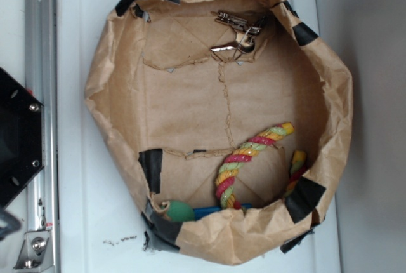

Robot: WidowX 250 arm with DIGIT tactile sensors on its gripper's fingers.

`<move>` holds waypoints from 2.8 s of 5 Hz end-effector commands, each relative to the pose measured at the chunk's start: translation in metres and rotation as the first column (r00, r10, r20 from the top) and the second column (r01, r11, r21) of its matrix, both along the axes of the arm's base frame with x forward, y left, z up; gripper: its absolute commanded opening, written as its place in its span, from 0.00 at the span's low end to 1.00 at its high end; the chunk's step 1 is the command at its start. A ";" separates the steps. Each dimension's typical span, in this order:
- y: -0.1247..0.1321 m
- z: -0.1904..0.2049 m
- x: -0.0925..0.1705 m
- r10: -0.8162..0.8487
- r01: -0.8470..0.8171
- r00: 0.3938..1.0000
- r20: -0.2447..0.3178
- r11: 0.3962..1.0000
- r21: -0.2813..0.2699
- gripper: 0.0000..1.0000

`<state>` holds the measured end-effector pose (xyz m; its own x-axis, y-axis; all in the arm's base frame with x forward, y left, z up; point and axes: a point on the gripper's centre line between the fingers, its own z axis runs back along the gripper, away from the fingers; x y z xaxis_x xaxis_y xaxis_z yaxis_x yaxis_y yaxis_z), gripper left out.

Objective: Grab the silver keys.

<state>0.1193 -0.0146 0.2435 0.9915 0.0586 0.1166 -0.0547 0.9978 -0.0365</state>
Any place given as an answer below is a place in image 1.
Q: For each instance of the brown paper bag bin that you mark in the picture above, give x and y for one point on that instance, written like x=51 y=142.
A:
x=171 y=110

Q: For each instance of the blue flat plastic piece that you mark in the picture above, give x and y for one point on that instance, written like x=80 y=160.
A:
x=205 y=211

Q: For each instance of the green rubber ball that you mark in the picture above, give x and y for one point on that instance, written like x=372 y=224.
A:
x=177 y=211

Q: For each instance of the multicolour braided rope toy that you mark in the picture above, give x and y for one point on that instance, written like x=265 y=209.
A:
x=232 y=164

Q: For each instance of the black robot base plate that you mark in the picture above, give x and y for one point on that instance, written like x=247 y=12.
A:
x=21 y=138

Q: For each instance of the aluminium frame rail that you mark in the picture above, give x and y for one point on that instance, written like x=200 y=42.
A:
x=40 y=78

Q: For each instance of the silver corner bracket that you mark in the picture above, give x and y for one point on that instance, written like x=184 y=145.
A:
x=34 y=255

